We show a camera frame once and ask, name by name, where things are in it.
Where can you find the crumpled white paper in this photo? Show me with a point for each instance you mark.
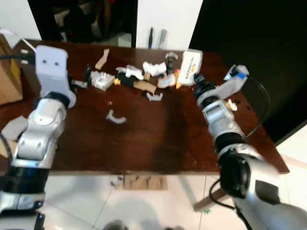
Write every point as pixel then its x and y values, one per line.
pixel 154 68
pixel 133 73

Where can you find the yellow and white scrap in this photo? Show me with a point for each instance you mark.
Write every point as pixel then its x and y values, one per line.
pixel 231 105

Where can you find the small black bottle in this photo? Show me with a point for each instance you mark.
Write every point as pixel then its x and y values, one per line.
pixel 171 61

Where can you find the brown cardboard piece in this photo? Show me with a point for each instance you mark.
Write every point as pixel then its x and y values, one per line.
pixel 145 86

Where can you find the plain brown cardboard box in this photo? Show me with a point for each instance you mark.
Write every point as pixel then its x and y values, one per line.
pixel 9 76

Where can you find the tall cardboard scrap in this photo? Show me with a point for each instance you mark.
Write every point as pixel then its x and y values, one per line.
pixel 101 60

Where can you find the slotted cardboard insert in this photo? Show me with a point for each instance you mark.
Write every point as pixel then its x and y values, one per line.
pixel 144 182

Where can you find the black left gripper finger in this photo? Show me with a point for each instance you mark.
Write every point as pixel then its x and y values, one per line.
pixel 88 73

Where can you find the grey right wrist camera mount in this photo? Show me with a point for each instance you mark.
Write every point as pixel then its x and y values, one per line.
pixel 232 86

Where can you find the curved white plastic piece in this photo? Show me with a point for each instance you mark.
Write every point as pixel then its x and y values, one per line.
pixel 115 119

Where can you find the small white bracket piece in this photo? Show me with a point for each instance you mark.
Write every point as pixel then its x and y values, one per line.
pixel 154 97

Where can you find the black and yellow wrapper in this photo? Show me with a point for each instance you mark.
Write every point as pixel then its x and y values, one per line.
pixel 124 80

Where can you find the white and red wrapper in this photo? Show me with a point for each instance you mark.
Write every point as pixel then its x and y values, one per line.
pixel 166 82

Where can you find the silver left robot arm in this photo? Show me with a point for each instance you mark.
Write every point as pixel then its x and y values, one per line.
pixel 41 129

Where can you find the white box with orange print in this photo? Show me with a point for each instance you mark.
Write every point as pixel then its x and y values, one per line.
pixel 191 64

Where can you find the grey left robot foot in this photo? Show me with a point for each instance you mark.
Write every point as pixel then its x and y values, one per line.
pixel 116 225

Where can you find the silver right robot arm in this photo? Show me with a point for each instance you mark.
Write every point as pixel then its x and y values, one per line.
pixel 259 191

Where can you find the thin black upright stick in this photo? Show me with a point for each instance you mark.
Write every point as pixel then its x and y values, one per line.
pixel 150 38

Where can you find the dark brown wooden table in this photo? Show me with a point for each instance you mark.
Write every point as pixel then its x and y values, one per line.
pixel 168 139

